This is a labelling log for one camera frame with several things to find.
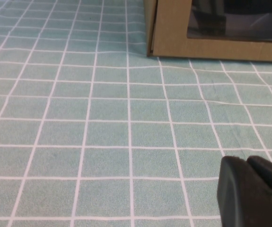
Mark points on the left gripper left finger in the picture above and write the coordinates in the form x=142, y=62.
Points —
x=239, y=205

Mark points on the cardboard drawer with clean window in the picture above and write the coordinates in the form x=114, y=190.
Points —
x=171, y=35

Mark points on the green checked tablecloth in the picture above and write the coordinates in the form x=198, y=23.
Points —
x=79, y=118

